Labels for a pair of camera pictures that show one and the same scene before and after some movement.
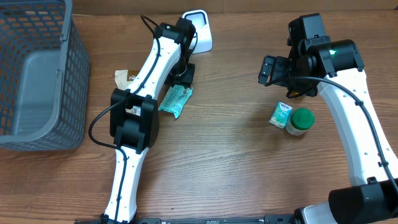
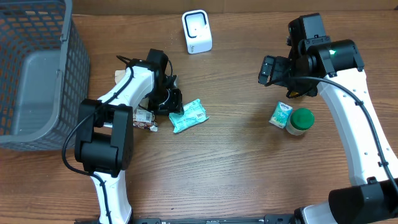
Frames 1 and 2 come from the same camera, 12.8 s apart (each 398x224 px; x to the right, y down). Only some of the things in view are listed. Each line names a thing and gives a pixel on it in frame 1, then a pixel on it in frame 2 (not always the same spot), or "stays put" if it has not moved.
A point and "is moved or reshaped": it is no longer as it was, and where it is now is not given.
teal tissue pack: [282, 114] stays put
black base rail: [266, 219] stays put
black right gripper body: [270, 70] stays put
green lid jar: [301, 121] stays put
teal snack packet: [176, 99] is moved or reshaped
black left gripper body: [183, 74] -> [165, 101]
